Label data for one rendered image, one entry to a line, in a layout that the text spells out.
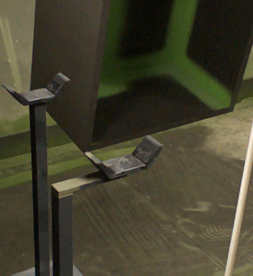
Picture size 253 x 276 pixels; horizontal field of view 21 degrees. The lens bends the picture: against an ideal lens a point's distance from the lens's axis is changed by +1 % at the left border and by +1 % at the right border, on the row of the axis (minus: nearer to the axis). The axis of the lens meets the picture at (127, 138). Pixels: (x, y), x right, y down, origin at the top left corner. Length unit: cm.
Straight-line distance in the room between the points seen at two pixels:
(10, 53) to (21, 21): 15
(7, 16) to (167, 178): 94
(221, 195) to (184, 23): 68
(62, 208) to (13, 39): 231
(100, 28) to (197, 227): 95
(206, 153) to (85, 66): 118
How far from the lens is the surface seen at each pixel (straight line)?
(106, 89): 237
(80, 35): 193
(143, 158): 70
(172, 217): 254
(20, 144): 289
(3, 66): 291
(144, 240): 242
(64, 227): 68
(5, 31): 295
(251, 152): 161
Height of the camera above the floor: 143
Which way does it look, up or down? 27 degrees down
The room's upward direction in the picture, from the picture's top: 2 degrees clockwise
